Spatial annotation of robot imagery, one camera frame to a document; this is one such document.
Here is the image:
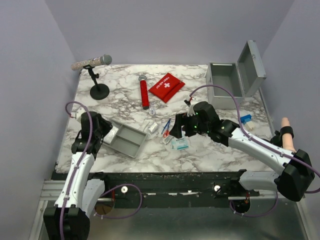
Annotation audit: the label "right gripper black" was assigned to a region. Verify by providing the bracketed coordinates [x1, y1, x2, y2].
[169, 111, 210, 139]

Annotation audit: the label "white gauze pad bag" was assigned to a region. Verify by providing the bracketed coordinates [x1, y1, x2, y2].
[103, 126, 119, 145]

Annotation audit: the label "gauze bandage roll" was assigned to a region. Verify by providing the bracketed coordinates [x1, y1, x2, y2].
[147, 122, 159, 135]

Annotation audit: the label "grey plastic divided tray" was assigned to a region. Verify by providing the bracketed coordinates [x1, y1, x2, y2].
[103, 119, 147, 158]

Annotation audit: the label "red first aid pouch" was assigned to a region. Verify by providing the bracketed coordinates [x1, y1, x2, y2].
[149, 73, 185, 103]

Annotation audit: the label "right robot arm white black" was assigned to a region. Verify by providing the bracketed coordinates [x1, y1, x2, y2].
[169, 101, 315, 202]

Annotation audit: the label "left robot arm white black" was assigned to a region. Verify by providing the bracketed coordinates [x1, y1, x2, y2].
[43, 111, 113, 240]

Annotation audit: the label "grey metal medicine case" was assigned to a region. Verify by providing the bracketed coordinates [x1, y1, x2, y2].
[206, 40, 267, 103]

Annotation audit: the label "blue plastic tweezers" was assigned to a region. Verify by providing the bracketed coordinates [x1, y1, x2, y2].
[161, 118, 171, 134]

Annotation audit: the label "red small scissors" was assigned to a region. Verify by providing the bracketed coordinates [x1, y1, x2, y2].
[162, 130, 170, 138]

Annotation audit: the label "teal white wipe packet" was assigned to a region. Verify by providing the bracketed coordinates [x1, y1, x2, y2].
[171, 137, 189, 151]

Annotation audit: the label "small sachet packet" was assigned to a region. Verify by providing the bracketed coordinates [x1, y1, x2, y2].
[162, 135, 174, 145]

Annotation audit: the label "tape roll in wrapper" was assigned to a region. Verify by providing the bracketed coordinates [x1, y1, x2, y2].
[149, 108, 156, 116]

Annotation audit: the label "black microphone stand left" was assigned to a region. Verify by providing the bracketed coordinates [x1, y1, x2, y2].
[83, 65, 110, 100]

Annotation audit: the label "red glitter microphone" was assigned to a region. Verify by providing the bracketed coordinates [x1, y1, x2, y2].
[138, 75, 150, 110]

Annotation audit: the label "blue white small box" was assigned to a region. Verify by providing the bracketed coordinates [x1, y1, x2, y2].
[240, 114, 255, 131]

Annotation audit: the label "silver glitter microphone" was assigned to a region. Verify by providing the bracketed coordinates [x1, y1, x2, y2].
[71, 54, 113, 71]

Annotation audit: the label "beige microphone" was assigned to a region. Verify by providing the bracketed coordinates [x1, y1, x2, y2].
[280, 117, 297, 153]

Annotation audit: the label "black mounting rail base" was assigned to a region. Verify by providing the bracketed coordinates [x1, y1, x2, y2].
[88, 170, 259, 209]

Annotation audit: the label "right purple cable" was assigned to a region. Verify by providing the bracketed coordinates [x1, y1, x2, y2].
[188, 84, 320, 218]

